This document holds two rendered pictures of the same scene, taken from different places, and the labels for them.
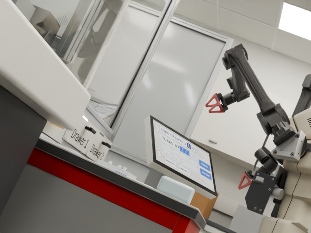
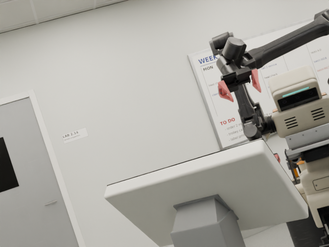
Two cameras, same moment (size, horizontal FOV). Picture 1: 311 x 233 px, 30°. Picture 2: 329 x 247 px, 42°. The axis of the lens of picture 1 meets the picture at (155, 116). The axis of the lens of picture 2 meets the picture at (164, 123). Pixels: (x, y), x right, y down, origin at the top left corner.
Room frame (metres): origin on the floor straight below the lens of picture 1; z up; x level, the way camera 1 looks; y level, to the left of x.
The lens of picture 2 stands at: (3.76, 0.91, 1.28)
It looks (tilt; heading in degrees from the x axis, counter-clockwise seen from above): 2 degrees up; 245
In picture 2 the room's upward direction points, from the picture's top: 19 degrees counter-clockwise
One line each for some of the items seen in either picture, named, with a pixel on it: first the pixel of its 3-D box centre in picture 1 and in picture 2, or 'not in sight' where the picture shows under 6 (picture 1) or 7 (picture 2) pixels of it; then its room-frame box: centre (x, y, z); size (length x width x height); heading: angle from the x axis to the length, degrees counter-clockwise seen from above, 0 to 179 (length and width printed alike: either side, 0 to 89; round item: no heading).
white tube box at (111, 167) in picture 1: (115, 173); not in sight; (1.99, 0.04, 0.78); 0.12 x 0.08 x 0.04; 68
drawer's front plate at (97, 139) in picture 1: (97, 148); not in sight; (2.58, 0.17, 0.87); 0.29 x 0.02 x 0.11; 168
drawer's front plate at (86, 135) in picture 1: (80, 134); not in sight; (2.27, 0.24, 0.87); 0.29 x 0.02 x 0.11; 168
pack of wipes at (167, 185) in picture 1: (176, 191); not in sight; (1.56, -0.13, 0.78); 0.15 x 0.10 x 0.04; 173
